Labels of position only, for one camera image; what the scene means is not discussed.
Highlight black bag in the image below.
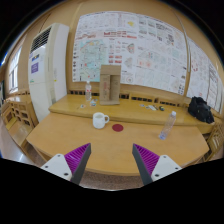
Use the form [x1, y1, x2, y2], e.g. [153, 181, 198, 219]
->
[188, 97, 214, 124]

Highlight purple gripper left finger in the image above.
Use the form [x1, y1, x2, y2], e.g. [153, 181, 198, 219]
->
[40, 142, 92, 186]

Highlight white floor air conditioner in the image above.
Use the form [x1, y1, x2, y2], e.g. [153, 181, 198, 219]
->
[28, 23, 69, 122]

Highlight clear plastic water bottle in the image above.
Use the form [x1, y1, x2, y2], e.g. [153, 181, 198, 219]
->
[159, 111, 176, 140]

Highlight water bottle with red label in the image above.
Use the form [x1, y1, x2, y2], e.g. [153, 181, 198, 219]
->
[85, 81, 92, 101]

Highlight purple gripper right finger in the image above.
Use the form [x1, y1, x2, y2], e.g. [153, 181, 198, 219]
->
[131, 143, 183, 186]

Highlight white ceramic mug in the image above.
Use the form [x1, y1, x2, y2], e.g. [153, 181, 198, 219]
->
[93, 112, 110, 129]

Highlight right wall poster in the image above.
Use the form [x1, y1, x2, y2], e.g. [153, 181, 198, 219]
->
[187, 39, 224, 113]

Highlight wooden bench shelf left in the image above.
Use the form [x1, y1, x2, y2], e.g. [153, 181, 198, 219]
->
[1, 95, 38, 148]

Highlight round red coaster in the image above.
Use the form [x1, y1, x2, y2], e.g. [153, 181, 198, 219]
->
[112, 124, 124, 132]

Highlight cardboard box stand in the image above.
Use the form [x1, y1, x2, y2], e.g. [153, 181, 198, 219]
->
[99, 65, 121, 105]

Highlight small items on desk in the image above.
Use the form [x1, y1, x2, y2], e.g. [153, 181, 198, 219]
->
[139, 104, 165, 111]

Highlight window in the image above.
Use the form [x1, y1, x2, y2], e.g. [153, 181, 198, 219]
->
[9, 48, 21, 93]

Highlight large wall poster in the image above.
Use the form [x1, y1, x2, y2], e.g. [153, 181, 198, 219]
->
[72, 11, 187, 95]

